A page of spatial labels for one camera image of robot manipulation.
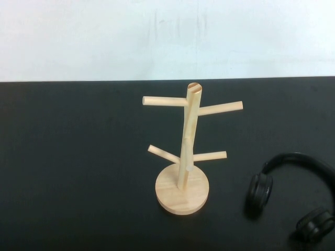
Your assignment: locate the black over-ear headphones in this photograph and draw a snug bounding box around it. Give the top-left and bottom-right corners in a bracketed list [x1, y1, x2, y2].
[244, 152, 335, 246]

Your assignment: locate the wooden tree headphone stand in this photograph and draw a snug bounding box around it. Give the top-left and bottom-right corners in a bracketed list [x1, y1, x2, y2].
[142, 82, 244, 216]

